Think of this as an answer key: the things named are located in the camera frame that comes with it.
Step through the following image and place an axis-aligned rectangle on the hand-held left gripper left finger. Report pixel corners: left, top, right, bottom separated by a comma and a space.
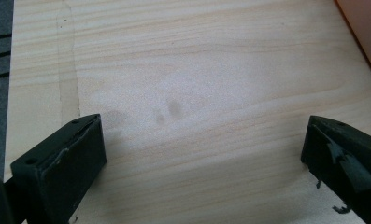
9, 113, 108, 224

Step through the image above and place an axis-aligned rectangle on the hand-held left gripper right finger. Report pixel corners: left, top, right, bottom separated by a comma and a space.
300, 115, 371, 224

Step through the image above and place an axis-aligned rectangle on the orange plastic container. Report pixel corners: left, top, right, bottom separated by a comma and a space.
334, 0, 371, 84

